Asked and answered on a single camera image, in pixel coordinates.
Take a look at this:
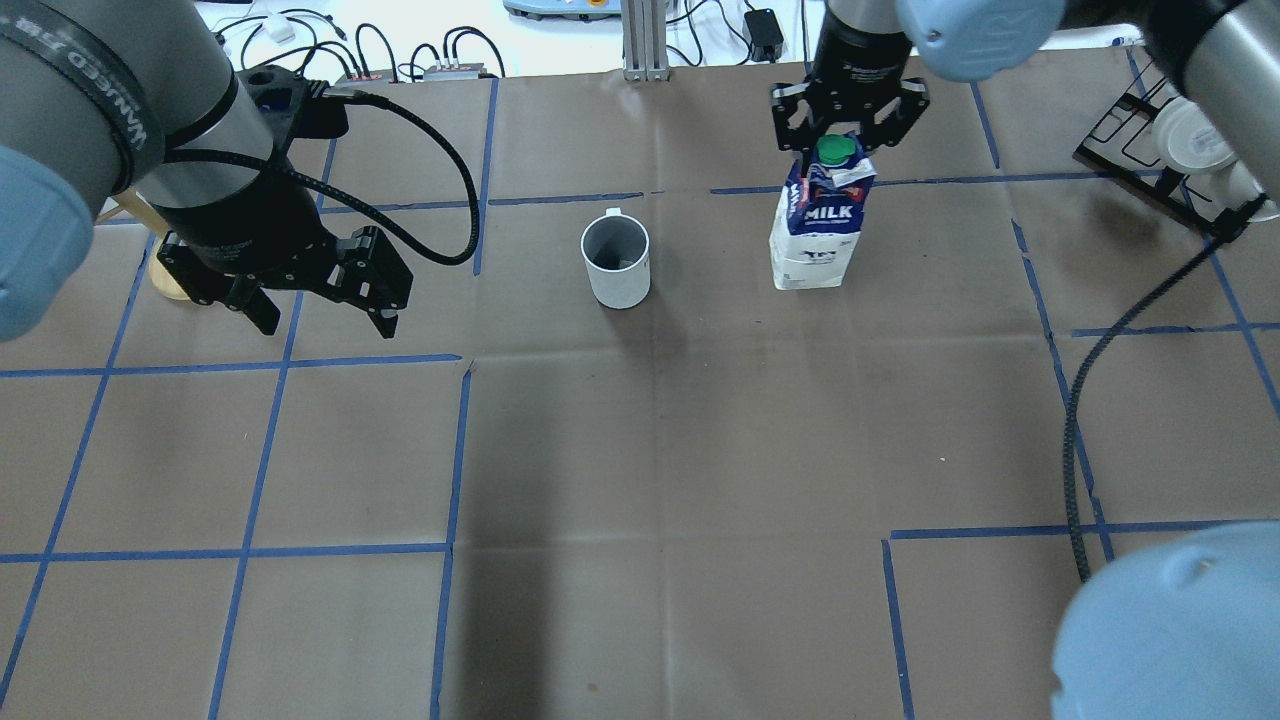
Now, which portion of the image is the wooden mug tree stand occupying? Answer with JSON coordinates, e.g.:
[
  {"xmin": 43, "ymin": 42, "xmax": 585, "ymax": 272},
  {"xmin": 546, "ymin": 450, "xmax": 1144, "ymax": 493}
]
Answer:
[{"xmin": 93, "ymin": 188, "xmax": 191, "ymax": 302}]

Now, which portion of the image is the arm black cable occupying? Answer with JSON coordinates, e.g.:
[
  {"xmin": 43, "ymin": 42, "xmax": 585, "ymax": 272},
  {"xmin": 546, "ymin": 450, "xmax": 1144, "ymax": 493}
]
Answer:
[
  {"xmin": 165, "ymin": 85, "xmax": 481, "ymax": 268},
  {"xmin": 1064, "ymin": 195, "xmax": 1261, "ymax": 583}
]

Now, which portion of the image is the black power adapter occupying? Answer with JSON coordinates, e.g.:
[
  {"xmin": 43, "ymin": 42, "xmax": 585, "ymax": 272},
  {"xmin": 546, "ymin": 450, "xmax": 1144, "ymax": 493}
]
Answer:
[{"xmin": 742, "ymin": 6, "xmax": 786, "ymax": 63}]

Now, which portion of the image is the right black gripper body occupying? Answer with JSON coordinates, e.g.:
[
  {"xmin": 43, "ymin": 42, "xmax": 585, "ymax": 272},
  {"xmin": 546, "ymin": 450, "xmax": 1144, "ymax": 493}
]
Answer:
[{"xmin": 771, "ymin": 64, "xmax": 931, "ymax": 152}]

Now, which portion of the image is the blue white milk carton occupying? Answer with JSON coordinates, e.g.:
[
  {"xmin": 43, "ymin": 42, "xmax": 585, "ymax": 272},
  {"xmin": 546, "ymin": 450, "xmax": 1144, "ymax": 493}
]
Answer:
[{"xmin": 769, "ymin": 131, "xmax": 877, "ymax": 291}]

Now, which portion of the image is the white upturned cup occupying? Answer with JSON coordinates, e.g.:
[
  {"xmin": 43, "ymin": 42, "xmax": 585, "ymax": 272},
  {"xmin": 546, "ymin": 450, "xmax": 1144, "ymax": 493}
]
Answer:
[
  {"xmin": 1152, "ymin": 97, "xmax": 1238, "ymax": 176},
  {"xmin": 1224, "ymin": 160, "xmax": 1279, "ymax": 223}
]

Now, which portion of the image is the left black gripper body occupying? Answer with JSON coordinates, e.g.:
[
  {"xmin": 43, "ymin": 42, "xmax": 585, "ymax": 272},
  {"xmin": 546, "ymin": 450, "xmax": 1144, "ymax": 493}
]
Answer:
[{"xmin": 156, "ymin": 165, "xmax": 413, "ymax": 313}]

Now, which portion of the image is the white upturned cup far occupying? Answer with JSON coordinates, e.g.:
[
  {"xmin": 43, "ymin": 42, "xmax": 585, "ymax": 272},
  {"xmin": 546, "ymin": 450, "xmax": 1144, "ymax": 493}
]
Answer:
[{"xmin": 1224, "ymin": 160, "xmax": 1279, "ymax": 223}]

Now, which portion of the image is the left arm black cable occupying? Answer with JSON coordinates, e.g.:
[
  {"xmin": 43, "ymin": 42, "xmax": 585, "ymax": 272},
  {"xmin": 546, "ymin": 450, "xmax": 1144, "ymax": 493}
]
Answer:
[{"xmin": 165, "ymin": 85, "xmax": 481, "ymax": 268}]

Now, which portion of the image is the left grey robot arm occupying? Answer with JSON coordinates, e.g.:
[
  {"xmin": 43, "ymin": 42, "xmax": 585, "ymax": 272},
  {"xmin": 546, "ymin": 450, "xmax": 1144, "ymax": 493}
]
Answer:
[{"xmin": 1, "ymin": 1, "xmax": 413, "ymax": 341}]

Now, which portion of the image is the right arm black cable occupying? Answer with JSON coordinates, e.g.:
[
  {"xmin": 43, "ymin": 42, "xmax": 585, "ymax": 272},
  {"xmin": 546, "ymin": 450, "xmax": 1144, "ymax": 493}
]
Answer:
[{"xmin": 1064, "ymin": 195, "xmax": 1261, "ymax": 583}]

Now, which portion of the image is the white grey mug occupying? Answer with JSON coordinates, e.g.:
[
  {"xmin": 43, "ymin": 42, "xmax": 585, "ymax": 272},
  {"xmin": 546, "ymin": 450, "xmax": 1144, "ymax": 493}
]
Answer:
[{"xmin": 579, "ymin": 208, "xmax": 652, "ymax": 310}]

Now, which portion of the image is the black wire cup rack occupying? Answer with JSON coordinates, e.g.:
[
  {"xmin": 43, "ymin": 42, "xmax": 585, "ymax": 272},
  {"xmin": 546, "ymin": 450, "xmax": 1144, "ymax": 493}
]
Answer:
[{"xmin": 1073, "ymin": 49, "xmax": 1277, "ymax": 240}]

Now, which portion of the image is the aluminium frame post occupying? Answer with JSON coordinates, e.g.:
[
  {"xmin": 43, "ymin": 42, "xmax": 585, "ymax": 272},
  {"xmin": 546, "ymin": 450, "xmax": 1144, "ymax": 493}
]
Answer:
[{"xmin": 620, "ymin": 1, "xmax": 669, "ymax": 82}]

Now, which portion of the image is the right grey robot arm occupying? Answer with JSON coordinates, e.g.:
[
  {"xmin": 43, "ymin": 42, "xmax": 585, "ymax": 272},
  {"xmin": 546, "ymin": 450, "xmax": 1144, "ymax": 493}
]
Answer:
[{"xmin": 771, "ymin": 1, "xmax": 1277, "ymax": 719}]

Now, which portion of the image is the white upturned cup near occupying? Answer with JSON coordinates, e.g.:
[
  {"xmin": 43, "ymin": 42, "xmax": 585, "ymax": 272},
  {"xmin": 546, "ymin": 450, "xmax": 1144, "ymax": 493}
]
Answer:
[{"xmin": 1152, "ymin": 97, "xmax": 1238, "ymax": 176}]

